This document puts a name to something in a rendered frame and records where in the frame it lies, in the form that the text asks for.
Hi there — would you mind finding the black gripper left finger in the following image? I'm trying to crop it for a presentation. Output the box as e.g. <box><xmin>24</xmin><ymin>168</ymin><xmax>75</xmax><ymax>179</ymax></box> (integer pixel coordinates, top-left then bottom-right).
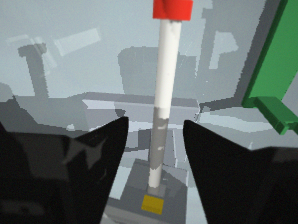
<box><xmin>0</xmin><ymin>116</ymin><xmax>129</xmax><ymax>224</ymax></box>

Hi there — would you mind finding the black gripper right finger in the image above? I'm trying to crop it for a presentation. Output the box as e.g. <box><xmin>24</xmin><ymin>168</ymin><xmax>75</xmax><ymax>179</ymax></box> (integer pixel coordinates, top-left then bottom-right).
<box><xmin>183</xmin><ymin>120</ymin><xmax>298</xmax><ymax>224</ymax></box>

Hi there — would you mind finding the white pin with red cap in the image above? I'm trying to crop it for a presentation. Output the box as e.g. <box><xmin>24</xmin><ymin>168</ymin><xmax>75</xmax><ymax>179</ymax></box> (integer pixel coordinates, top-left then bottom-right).
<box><xmin>148</xmin><ymin>0</ymin><xmax>193</xmax><ymax>196</ymax></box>

